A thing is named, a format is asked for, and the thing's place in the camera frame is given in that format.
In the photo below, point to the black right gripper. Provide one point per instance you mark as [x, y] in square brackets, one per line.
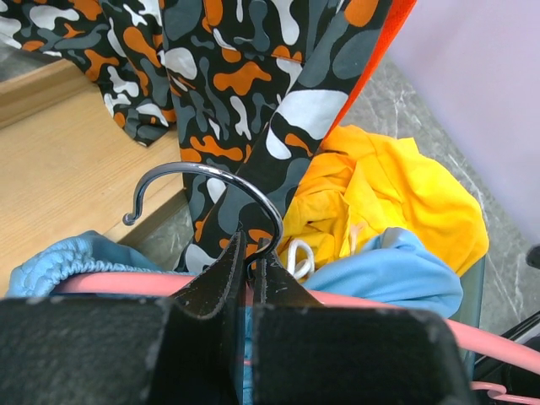
[516, 381]

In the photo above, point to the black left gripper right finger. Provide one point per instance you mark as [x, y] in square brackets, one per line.
[306, 353]

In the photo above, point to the light blue shorts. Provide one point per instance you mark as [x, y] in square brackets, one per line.
[393, 269]

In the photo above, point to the orange shorts on hanger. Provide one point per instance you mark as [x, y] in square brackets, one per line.
[397, 15]

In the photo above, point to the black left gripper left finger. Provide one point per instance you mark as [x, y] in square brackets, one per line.
[59, 348]

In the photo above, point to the wooden clothes rack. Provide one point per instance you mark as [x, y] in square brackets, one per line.
[66, 167]

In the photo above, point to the patterned shorts on hanger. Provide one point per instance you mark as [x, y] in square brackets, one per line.
[252, 87]

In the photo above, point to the yellow shorts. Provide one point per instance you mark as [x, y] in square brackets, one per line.
[361, 184]

